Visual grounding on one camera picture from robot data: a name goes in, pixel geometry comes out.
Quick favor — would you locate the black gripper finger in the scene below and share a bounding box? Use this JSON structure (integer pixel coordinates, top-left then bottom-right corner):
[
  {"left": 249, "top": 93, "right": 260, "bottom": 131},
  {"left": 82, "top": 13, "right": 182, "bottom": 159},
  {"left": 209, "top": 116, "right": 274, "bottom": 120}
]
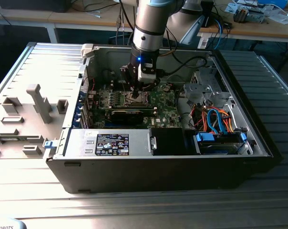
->
[
  {"left": 142, "top": 78, "right": 161, "bottom": 92},
  {"left": 119, "top": 63, "right": 142, "bottom": 99}
]

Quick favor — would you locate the silver green CPU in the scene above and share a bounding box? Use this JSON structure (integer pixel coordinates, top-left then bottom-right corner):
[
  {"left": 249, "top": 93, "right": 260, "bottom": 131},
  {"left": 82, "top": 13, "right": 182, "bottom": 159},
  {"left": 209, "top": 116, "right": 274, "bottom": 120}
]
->
[{"left": 130, "top": 94, "right": 146, "bottom": 104}]

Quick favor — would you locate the green motherboard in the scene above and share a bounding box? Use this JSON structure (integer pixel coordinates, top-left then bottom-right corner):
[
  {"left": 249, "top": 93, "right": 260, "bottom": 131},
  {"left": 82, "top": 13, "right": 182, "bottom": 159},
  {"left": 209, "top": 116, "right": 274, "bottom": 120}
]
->
[{"left": 88, "top": 81, "right": 183, "bottom": 130}]

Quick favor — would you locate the black graphics card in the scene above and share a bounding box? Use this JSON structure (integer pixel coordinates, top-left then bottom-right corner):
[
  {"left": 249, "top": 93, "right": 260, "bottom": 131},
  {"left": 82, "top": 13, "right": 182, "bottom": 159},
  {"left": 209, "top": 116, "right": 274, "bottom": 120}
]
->
[{"left": 98, "top": 105, "right": 158, "bottom": 125}]

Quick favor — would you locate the grey case latch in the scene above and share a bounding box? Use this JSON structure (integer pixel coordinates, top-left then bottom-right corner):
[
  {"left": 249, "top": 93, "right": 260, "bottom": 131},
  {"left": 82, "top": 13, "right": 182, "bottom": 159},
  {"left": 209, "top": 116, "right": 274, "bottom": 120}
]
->
[{"left": 81, "top": 43, "right": 99, "bottom": 60}]

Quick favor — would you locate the silver metal disk bay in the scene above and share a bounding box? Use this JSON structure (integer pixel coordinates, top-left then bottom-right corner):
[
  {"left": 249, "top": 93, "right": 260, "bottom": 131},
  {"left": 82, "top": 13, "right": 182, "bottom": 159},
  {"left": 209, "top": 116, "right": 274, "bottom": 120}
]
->
[{"left": 183, "top": 59, "right": 233, "bottom": 107}]

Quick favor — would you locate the black plastic shroud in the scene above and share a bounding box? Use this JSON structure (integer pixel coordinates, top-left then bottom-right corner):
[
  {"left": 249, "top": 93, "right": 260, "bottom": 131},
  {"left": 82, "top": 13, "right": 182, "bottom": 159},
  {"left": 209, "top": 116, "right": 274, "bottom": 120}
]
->
[{"left": 150, "top": 127, "right": 190, "bottom": 156}]

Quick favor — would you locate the wooden desk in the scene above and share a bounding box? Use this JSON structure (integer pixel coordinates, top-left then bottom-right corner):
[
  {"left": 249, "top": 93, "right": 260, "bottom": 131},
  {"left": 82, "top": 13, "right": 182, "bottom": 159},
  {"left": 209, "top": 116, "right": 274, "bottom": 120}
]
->
[
  {"left": 197, "top": 0, "right": 288, "bottom": 43},
  {"left": 0, "top": 0, "right": 138, "bottom": 44}
]

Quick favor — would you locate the silver power supply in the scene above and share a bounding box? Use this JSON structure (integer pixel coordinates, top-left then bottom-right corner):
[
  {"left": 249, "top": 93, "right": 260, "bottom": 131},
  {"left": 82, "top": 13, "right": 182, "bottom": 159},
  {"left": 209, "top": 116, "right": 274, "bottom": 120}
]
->
[{"left": 62, "top": 128, "right": 152, "bottom": 157}]

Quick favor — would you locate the black box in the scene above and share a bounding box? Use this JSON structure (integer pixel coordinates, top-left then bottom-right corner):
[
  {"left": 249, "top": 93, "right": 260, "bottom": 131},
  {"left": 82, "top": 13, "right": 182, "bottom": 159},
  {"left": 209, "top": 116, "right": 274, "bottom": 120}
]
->
[{"left": 201, "top": 1, "right": 217, "bottom": 28}]

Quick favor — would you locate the hard disk in blue carrier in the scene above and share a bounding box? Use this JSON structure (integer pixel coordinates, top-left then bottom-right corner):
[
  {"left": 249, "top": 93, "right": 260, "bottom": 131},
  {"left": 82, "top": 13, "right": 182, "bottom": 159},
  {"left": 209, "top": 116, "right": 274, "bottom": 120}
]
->
[{"left": 193, "top": 132, "right": 249, "bottom": 156}]

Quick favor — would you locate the black PC case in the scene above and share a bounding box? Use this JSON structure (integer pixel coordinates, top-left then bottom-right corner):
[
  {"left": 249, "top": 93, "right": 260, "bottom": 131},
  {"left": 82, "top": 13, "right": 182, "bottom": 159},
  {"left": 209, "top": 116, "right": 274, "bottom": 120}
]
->
[{"left": 45, "top": 43, "right": 284, "bottom": 194}]

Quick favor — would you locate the blue plastic clip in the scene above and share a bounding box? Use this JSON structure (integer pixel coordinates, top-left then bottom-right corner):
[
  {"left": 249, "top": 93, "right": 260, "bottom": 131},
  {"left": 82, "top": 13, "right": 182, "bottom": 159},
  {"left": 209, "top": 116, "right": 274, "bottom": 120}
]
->
[{"left": 43, "top": 140, "right": 58, "bottom": 150}]

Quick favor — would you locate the grey parts rack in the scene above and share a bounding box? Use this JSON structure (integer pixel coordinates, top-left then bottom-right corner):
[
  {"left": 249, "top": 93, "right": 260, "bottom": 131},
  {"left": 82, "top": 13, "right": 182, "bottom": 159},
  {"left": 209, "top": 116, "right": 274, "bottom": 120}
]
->
[{"left": 0, "top": 83, "right": 72, "bottom": 160}]

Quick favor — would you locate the metal heat sink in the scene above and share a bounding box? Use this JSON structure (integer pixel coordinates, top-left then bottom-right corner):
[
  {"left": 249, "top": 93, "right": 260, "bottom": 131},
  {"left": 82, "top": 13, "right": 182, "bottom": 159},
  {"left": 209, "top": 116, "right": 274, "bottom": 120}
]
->
[{"left": 233, "top": 6, "right": 250, "bottom": 24}]

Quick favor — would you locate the black monitor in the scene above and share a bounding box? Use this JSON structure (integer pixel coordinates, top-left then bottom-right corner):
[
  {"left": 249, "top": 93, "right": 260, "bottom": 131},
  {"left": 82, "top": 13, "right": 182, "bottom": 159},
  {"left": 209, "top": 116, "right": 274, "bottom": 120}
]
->
[{"left": 0, "top": 0, "right": 72, "bottom": 13}]

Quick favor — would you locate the silver metal drive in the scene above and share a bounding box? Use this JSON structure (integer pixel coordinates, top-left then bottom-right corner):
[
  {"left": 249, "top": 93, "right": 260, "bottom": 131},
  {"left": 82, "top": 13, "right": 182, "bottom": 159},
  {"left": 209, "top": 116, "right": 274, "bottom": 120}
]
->
[{"left": 248, "top": 9, "right": 266, "bottom": 23}]

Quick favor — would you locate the blue box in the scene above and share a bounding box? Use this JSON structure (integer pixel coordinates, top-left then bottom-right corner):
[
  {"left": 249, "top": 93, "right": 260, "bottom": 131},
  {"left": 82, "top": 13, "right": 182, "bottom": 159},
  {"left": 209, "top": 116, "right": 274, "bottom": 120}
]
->
[{"left": 257, "top": 0, "right": 288, "bottom": 8}]

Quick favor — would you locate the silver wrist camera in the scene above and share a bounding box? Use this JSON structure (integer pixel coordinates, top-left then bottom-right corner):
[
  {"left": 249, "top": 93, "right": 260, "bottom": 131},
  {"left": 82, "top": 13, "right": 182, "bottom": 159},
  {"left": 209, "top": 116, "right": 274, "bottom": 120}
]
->
[{"left": 137, "top": 61, "right": 169, "bottom": 82}]

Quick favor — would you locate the thin red wire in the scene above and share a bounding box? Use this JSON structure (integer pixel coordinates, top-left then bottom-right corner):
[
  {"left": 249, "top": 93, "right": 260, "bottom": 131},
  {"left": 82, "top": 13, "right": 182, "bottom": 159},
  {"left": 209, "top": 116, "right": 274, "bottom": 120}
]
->
[{"left": 83, "top": 76, "right": 95, "bottom": 91}]

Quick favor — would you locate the blue flat wire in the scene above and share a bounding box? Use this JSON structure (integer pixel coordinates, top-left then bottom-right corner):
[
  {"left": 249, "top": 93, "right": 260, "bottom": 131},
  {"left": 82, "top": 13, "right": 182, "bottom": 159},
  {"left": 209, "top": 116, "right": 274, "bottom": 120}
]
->
[{"left": 206, "top": 107, "right": 228, "bottom": 136}]

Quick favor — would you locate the orange red wire bundle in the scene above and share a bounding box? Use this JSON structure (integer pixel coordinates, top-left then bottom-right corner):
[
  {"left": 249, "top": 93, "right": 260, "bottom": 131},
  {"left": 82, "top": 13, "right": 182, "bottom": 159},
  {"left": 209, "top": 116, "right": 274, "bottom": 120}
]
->
[{"left": 191, "top": 104, "right": 233, "bottom": 134}]

